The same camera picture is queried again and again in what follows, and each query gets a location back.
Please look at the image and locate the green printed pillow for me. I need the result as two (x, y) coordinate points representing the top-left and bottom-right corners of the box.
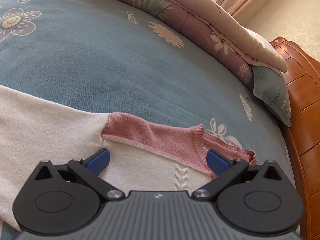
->
(251, 65), (292, 127)

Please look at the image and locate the pink and cream knit sweater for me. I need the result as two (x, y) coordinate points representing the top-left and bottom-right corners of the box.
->
(0, 85), (258, 232)

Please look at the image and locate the wooden headboard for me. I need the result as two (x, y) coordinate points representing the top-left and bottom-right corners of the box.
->
(270, 37), (320, 240)

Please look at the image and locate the pink floral quilt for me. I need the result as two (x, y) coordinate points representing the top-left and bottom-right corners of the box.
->
(64, 0), (288, 92)

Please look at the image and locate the blue floral bed sheet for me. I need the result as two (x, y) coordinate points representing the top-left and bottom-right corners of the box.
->
(0, 0), (298, 240)

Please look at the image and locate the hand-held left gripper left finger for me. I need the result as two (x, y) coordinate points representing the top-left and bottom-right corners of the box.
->
(34, 149), (125, 202)

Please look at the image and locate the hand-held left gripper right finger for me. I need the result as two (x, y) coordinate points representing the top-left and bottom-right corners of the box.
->
(191, 149), (288, 202)

